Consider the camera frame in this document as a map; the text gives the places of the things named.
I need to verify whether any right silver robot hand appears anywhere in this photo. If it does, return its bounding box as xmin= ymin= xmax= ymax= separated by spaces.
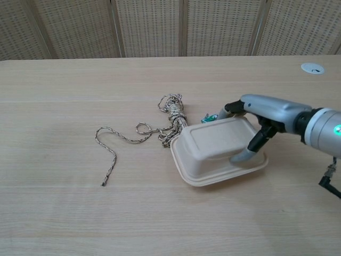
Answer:
xmin=217 ymin=94 xmax=313 ymax=164

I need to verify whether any beige pulp tray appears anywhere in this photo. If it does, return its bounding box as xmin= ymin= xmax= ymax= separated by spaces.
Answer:
xmin=170 ymin=117 xmax=269 ymax=188

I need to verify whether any woven bamboo folding screen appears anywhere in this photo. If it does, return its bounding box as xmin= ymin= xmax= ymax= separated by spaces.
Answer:
xmin=0 ymin=0 xmax=341 ymax=61

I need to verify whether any white round cable grommet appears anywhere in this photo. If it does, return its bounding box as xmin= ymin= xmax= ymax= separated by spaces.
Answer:
xmin=301 ymin=62 xmax=326 ymax=76

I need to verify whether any black wrist cable connector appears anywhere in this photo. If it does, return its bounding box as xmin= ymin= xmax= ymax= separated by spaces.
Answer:
xmin=318 ymin=156 xmax=341 ymax=199

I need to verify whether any bundled beige patterned rope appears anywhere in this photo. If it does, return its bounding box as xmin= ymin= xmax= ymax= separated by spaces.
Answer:
xmin=95 ymin=93 xmax=189 ymax=187

